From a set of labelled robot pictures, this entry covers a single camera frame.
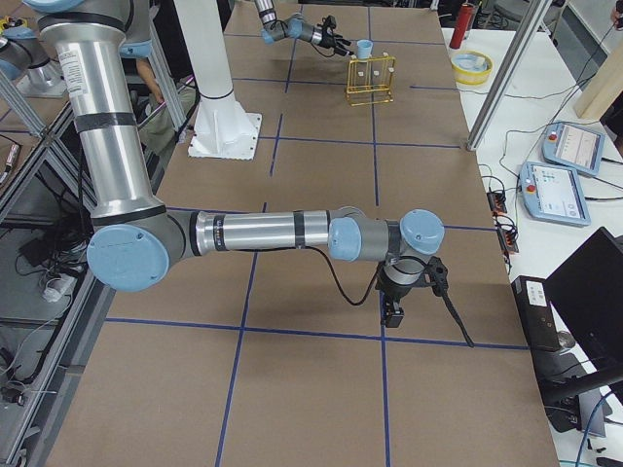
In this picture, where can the near teach pendant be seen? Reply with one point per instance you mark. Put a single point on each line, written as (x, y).
(553, 193)

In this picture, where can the white power strip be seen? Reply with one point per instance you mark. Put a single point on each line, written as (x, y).
(56, 287)

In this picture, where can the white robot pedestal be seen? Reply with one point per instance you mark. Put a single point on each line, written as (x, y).
(223, 130)

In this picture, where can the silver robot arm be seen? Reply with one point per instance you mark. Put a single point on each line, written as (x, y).
(320, 36)
(137, 239)

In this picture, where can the teach pendant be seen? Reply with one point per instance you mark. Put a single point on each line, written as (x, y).
(574, 146)
(553, 193)

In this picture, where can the black probe stick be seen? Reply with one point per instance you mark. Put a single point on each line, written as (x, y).
(455, 311)

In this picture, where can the black monitor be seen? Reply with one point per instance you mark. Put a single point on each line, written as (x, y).
(586, 291)

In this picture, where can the orange connector board near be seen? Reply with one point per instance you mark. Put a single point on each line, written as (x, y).
(507, 237)

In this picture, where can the gold wire cup holder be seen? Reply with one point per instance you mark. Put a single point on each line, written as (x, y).
(370, 80)

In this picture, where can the red bottle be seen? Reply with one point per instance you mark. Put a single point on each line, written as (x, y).
(464, 16)

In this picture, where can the black computer box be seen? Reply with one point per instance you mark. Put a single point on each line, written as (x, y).
(535, 313)

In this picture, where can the light blue cup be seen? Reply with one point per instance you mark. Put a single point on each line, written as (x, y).
(364, 49)

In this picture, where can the orange connector board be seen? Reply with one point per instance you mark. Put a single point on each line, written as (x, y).
(497, 202)
(507, 237)

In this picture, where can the orange connector board far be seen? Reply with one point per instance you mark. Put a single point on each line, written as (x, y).
(497, 202)

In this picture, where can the aluminium frame post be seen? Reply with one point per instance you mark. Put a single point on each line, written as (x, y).
(521, 41)

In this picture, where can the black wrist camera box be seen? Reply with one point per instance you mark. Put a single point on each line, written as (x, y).
(393, 314)

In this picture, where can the yellow tape roll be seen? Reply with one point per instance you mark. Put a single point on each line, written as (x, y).
(471, 68)

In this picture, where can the wooden board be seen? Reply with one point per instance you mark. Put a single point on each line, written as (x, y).
(606, 85)

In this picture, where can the far teach pendant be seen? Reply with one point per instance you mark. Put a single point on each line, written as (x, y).
(574, 146)

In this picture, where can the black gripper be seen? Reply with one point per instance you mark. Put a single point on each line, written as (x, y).
(327, 38)
(393, 294)

